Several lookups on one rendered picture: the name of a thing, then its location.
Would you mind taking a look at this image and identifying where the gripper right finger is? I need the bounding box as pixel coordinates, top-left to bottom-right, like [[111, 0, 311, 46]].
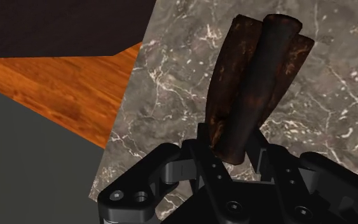
[[249, 127, 358, 224]]

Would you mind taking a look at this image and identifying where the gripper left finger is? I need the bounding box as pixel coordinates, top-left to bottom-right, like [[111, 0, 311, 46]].
[[97, 122, 245, 224]]

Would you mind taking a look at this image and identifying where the dark brown ridged cylinder object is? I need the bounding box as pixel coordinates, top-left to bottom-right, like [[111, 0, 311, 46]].
[[204, 13, 315, 166]]

